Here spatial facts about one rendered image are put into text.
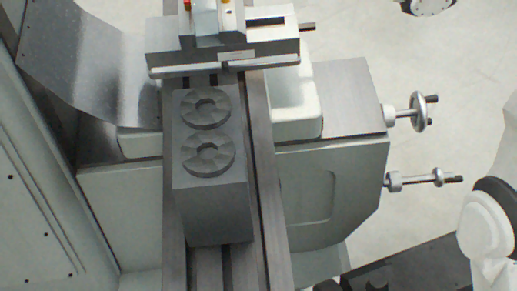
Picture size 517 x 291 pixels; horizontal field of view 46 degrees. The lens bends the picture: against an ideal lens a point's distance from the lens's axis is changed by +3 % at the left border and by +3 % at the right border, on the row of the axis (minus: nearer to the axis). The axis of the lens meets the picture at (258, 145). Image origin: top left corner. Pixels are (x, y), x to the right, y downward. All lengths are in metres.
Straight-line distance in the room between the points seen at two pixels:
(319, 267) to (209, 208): 0.95
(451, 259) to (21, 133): 1.01
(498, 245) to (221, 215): 0.44
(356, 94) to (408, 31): 1.37
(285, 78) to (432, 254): 0.55
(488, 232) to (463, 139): 1.50
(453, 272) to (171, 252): 0.69
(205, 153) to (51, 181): 0.60
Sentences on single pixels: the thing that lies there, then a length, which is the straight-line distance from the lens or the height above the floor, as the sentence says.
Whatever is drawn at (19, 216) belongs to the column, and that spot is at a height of 0.67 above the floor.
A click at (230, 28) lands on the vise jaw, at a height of 1.05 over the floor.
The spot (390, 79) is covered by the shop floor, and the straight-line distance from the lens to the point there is 2.70.
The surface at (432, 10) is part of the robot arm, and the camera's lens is 1.26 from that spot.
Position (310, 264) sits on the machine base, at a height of 0.20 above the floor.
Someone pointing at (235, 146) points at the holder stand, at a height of 1.13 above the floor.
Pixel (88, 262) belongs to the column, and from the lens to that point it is 1.79.
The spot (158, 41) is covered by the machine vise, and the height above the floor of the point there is 1.01.
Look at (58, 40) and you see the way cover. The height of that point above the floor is 1.02.
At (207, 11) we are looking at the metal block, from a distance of 1.32.
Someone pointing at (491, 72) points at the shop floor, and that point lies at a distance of 2.81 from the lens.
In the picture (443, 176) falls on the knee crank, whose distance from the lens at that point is 1.71.
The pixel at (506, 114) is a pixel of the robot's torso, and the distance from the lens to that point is 0.94.
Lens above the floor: 1.89
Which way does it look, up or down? 51 degrees down
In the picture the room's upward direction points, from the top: 5 degrees counter-clockwise
